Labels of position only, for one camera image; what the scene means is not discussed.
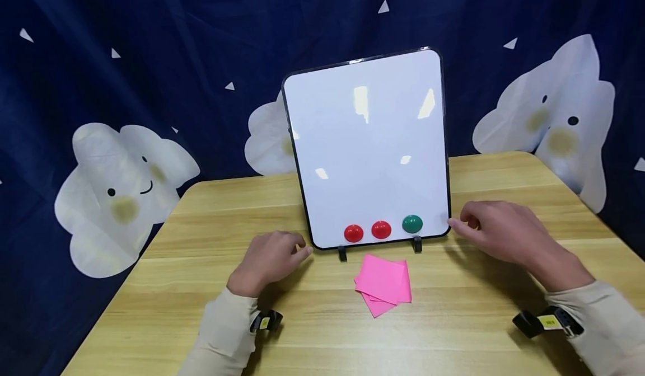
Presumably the person's left hand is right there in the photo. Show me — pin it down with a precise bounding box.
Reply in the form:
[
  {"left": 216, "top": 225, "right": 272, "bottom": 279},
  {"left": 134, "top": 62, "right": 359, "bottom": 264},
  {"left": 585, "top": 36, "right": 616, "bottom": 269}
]
[{"left": 226, "top": 231, "right": 314, "bottom": 299}]

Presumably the pink square paper note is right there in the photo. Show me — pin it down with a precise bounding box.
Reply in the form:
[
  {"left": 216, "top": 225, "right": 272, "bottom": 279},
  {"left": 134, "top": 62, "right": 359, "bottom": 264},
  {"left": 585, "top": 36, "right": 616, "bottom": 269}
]
[
  {"left": 358, "top": 291, "right": 399, "bottom": 319},
  {"left": 354, "top": 254, "right": 413, "bottom": 305}
]

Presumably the person's left forearm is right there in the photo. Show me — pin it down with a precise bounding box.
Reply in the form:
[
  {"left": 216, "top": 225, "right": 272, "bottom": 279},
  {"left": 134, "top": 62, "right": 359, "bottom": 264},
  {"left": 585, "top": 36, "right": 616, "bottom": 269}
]
[{"left": 176, "top": 285, "right": 261, "bottom": 376}]

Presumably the person's right forearm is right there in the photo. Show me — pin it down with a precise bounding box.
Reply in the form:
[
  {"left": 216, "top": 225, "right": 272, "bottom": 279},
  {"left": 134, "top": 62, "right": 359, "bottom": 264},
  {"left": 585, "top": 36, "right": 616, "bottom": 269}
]
[{"left": 544, "top": 278, "right": 645, "bottom": 376}]

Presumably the black wrist band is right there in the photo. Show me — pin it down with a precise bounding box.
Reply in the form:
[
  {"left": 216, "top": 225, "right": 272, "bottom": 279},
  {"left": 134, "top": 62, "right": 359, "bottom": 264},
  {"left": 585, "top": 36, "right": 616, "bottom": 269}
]
[
  {"left": 512, "top": 305, "right": 586, "bottom": 340},
  {"left": 249, "top": 309, "right": 284, "bottom": 333}
]

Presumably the person's right hand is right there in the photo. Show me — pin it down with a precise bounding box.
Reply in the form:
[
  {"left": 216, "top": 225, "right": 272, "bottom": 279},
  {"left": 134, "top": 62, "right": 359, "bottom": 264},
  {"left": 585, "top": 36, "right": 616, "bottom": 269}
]
[{"left": 447, "top": 200, "right": 596, "bottom": 294}]

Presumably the white magnetic whiteboard black frame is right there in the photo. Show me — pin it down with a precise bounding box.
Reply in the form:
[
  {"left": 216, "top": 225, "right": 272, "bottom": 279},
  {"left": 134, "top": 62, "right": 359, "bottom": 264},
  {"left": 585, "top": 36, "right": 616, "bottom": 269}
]
[{"left": 281, "top": 47, "right": 452, "bottom": 252}]

